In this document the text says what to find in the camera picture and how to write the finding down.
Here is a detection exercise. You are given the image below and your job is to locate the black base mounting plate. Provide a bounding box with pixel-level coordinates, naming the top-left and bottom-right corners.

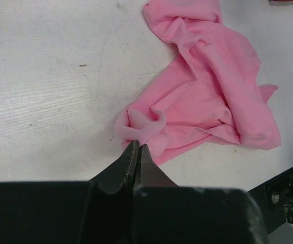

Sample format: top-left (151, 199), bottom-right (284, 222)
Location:
top-left (249, 167), bottom-right (293, 234)

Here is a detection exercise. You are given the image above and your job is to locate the red t shirt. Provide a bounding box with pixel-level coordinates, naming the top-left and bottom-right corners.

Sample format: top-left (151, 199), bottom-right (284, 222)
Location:
top-left (268, 0), bottom-right (293, 5)

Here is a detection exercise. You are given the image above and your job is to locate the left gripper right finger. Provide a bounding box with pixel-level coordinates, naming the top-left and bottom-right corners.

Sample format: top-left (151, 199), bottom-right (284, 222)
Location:
top-left (134, 144), bottom-right (178, 188)

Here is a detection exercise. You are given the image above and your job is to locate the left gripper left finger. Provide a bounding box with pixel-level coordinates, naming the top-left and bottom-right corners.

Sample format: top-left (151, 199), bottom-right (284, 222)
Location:
top-left (90, 141), bottom-right (139, 195)

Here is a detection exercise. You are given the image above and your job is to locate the pink t shirt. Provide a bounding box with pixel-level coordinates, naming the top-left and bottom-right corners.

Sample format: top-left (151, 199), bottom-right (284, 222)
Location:
top-left (114, 1), bottom-right (281, 164)

